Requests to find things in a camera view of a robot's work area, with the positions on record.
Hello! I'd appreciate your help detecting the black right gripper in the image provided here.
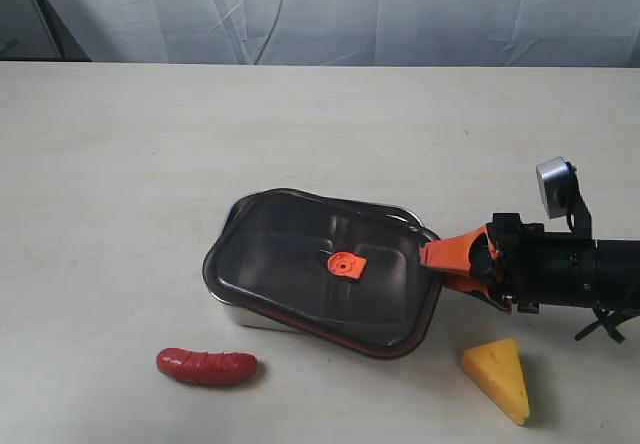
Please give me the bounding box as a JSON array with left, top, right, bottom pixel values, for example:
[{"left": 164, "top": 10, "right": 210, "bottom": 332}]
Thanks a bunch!
[{"left": 420, "top": 213, "right": 598, "bottom": 314}]

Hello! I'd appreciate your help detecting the yellow toy cheese wedge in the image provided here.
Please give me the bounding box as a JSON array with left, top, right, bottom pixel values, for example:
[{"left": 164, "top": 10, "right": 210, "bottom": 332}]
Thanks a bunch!
[{"left": 461, "top": 338, "right": 530, "bottom": 426}]

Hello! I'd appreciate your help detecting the dark transparent lunch box lid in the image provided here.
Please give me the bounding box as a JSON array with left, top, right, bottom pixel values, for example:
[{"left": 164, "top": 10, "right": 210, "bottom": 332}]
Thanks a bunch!
[{"left": 202, "top": 187, "right": 444, "bottom": 362}]

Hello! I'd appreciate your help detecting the red toy sausage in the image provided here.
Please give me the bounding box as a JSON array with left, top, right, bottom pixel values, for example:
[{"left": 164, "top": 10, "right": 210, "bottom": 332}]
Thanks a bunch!
[{"left": 156, "top": 348, "right": 259, "bottom": 387}]

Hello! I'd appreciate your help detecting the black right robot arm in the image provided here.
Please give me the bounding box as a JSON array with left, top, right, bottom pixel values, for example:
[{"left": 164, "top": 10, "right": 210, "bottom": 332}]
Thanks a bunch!
[{"left": 421, "top": 213, "right": 639, "bottom": 313}]

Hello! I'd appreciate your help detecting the steel two-compartment lunch box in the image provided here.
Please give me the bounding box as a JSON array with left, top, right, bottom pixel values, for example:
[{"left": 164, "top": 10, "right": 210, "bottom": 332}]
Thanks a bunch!
[{"left": 202, "top": 191, "right": 426, "bottom": 335}]

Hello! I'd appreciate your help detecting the white wrinkled backdrop curtain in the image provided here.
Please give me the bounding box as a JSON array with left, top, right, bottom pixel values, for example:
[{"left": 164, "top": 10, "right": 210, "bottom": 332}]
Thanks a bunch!
[{"left": 1, "top": 0, "right": 639, "bottom": 67}]

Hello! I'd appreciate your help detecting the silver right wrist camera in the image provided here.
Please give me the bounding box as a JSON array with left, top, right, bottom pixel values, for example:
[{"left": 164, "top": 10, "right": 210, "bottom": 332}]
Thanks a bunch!
[{"left": 536, "top": 157, "right": 593, "bottom": 239}]

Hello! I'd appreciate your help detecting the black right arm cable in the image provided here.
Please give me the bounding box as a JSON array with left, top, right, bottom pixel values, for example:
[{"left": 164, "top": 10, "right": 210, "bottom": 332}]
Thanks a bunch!
[{"left": 573, "top": 306, "right": 634, "bottom": 345}]

